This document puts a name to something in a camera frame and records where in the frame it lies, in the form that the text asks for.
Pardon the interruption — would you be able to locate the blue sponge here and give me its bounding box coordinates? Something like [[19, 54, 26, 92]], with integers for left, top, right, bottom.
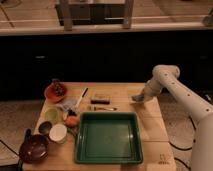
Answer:
[[131, 94, 145, 102]]

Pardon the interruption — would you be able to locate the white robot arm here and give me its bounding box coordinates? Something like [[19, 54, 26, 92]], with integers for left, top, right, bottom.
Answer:
[[142, 65, 213, 171]]

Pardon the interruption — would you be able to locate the green plastic tray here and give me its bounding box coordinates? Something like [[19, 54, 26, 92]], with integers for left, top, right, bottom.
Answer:
[[74, 112, 143, 164]]

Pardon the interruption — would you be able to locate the dark rectangular block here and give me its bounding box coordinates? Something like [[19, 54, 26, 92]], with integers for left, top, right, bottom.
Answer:
[[91, 95, 110, 104]]

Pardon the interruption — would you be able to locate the metal utensil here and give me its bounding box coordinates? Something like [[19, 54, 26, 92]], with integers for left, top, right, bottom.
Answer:
[[88, 106, 117, 111]]

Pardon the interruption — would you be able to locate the clear plastic bag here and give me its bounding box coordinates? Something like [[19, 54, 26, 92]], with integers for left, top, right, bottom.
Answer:
[[56, 99, 77, 112]]

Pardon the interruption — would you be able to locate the orange carrot toy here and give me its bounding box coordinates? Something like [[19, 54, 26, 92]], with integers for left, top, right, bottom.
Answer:
[[65, 116, 78, 128]]

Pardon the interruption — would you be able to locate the orange bowl with pinecone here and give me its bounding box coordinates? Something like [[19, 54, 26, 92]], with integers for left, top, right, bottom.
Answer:
[[44, 79, 67, 103]]

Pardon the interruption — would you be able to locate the wooden table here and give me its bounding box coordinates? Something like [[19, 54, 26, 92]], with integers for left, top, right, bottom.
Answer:
[[23, 82, 176, 171]]

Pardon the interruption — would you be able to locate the light green cup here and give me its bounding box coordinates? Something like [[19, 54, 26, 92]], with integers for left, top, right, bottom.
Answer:
[[44, 108, 61, 125]]

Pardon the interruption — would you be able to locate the white cup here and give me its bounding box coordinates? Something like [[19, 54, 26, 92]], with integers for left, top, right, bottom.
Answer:
[[49, 124, 67, 144]]

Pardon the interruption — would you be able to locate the small dark bowl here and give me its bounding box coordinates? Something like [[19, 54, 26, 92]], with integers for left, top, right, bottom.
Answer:
[[38, 121, 52, 135]]

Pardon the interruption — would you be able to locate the dark red pot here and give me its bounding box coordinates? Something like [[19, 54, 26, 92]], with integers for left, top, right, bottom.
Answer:
[[19, 129, 48, 164]]

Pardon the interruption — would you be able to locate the black cable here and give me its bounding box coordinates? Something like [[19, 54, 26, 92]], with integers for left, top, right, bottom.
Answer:
[[168, 116, 198, 152]]

